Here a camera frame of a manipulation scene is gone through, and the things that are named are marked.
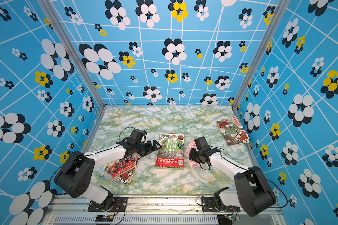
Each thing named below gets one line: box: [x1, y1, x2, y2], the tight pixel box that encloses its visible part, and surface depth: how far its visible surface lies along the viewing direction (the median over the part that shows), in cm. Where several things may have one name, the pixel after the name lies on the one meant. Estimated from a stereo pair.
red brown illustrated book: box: [215, 115, 251, 146], surface depth 104 cm
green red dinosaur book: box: [154, 133, 185, 171], surface depth 91 cm
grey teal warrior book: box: [98, 155, 141, 185], surface depth 84 cm
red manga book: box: [110, 153, 141, 179], surface depth 86 cm
